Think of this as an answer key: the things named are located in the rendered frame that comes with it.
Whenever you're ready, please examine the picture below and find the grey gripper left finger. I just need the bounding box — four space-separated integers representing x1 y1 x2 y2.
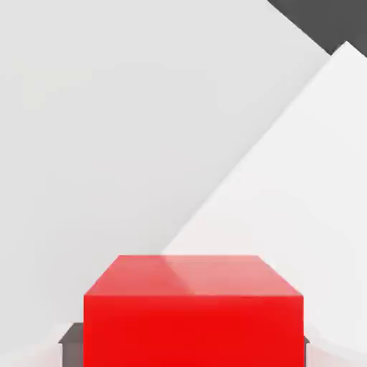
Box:
19 322 85 367

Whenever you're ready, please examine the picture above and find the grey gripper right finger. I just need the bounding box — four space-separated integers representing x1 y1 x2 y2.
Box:
302 334 352 367

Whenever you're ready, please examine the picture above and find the small red cube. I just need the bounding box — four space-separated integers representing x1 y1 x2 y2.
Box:
83 254 305 367

